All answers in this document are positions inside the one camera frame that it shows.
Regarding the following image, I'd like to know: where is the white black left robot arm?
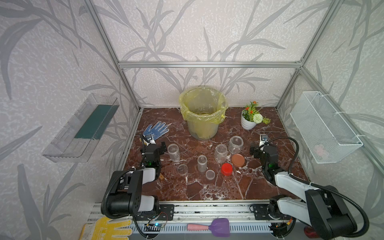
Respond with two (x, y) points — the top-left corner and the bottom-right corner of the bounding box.
(101, 142), (167, 219)

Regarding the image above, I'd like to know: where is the white wire mesh basket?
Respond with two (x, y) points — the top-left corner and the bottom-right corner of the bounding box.
(290, 91), (364, 164)

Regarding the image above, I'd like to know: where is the brown-lidded oatmeal jar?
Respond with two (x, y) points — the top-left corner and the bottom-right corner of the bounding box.
(228, 136), (244, 155)

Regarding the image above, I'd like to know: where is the glass jar with oatmeal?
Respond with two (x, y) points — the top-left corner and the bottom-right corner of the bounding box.
(168, 144), (180, 162)

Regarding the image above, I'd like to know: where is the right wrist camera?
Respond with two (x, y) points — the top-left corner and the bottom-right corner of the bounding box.
(259, 134), (269, 147)

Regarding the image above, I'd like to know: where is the potted artificial flower plant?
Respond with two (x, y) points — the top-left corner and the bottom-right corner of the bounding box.
(241, 101), (271, 130)

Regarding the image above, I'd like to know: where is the yellow dotted glove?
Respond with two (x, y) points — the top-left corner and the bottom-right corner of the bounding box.
(80, 217), (133, 240)

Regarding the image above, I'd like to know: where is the purple pink-handled scoop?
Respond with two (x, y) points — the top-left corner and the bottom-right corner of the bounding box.
(187, 218), (231, 238)

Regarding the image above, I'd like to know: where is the brown jar lid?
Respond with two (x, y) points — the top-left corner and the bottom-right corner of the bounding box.
(231, 154), (246, 168)

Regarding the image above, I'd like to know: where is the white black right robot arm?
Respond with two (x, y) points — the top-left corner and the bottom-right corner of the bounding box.
(250, 135), (370, 240)

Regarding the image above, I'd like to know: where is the red jar lid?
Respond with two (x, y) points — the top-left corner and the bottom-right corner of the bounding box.
(221, 163), (233, 176)

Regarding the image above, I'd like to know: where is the small oatmeal jar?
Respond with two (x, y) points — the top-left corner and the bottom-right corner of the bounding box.
(198, 155), (208, 173)

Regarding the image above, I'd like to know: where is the pink item in basket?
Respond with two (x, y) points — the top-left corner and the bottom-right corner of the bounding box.
(314, 144), (329, 159)

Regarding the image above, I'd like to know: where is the yellow plastic bin liner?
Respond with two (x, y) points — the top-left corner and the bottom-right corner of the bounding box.
(179, 87), (228, 125)

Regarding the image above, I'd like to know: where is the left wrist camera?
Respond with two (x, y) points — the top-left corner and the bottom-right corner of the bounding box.
(141, 134), (156, 146)

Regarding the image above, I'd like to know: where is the red-lidded oatmeal jar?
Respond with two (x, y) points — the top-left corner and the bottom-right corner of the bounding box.
(215, 144), (228, 164)

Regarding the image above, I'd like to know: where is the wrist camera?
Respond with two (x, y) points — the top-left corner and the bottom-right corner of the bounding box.
(259, 134), (269, 147)
(141, 134), (156, 146)

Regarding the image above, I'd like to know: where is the clear plastic jar lid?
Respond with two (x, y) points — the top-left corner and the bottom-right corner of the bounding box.
(177, 164), (189, 176)
(205, 170), (216, 181)

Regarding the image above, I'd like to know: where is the clear plastic wall shelf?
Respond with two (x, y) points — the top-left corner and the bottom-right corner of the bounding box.
(42, 94), (120, 163)

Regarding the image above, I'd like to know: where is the red black handheld tool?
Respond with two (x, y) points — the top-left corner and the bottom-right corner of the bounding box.
(304, 226), (319, 239)

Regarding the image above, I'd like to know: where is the blue dotted white work glove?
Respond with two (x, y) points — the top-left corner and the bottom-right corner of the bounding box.
(143, 121), (169, 140)

